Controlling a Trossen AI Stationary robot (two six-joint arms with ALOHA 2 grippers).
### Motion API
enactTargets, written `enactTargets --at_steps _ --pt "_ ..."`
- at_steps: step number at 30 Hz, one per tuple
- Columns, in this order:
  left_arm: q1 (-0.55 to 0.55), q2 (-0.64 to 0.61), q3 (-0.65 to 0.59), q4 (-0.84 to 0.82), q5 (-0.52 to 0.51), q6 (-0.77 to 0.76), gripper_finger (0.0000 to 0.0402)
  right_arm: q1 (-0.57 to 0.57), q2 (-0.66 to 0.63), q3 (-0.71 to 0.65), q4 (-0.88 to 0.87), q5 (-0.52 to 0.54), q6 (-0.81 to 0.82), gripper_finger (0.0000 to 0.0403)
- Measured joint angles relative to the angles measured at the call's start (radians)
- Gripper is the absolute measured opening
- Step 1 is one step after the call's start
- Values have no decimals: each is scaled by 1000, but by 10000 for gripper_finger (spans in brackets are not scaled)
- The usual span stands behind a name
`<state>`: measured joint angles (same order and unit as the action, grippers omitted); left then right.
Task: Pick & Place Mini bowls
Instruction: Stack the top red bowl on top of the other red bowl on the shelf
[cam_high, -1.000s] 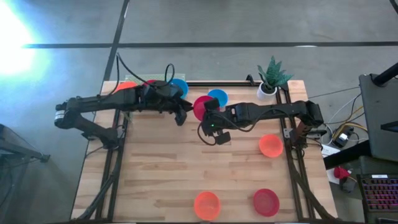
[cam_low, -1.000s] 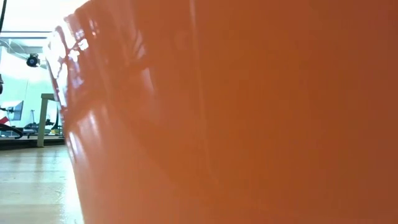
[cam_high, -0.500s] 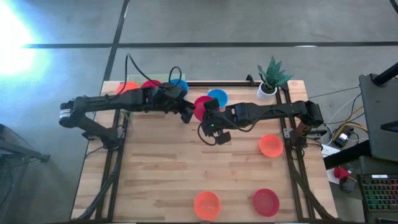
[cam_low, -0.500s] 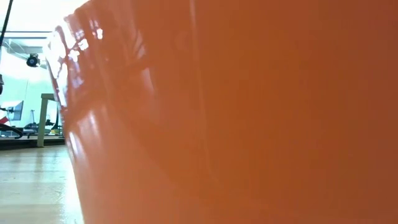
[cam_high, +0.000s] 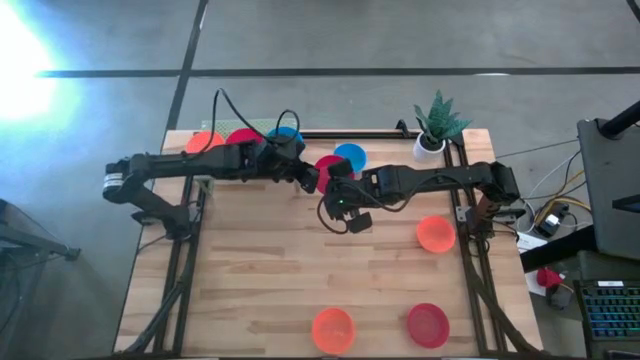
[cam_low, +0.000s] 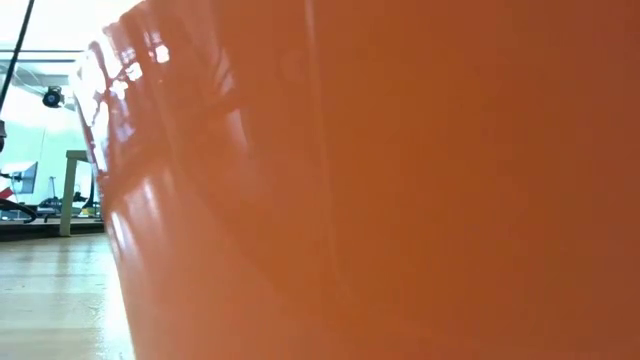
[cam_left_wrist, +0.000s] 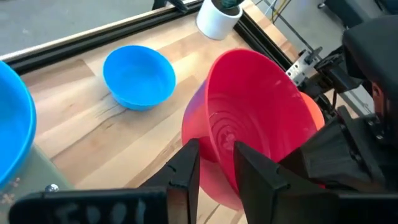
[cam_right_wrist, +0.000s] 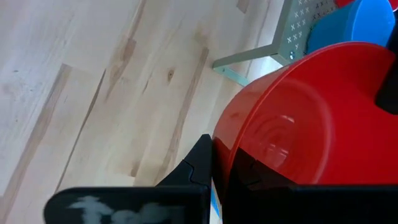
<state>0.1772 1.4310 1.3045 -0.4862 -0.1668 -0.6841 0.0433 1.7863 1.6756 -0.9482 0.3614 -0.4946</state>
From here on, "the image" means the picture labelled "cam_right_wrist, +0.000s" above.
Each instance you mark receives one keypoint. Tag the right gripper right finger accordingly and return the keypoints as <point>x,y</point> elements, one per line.
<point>248,174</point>

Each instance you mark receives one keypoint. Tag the green perforated metal rack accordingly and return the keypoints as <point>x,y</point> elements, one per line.
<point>295,31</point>

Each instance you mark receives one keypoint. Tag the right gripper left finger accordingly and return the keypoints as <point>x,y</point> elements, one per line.
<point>196,168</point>

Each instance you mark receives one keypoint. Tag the blue plastic mini bowl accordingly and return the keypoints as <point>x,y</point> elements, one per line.
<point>342,28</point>

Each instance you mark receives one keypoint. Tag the red plastic mini bowl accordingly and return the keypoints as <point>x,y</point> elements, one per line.
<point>343,2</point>
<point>311,124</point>

